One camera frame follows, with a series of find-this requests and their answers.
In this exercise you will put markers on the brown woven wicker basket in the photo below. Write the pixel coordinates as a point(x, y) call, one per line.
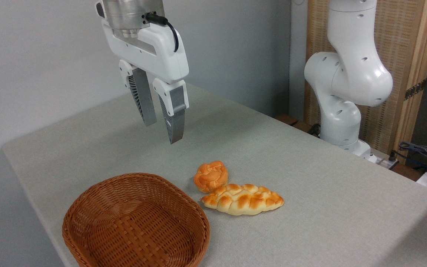
point(135, 221)

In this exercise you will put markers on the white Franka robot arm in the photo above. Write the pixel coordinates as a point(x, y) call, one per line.
point(350, 74)

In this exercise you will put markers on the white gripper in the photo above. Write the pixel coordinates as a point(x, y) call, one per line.
point(150, 48)

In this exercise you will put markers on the long braided bread loaf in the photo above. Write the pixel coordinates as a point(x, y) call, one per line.
point(242, 199)

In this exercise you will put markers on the grey tablecloth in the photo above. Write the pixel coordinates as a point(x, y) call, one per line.
point(235, 178)

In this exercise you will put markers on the round orange bread roll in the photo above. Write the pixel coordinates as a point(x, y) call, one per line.
point(210, 176)

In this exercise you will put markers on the wooden woven folding screen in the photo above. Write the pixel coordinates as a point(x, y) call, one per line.
point(402, 74)

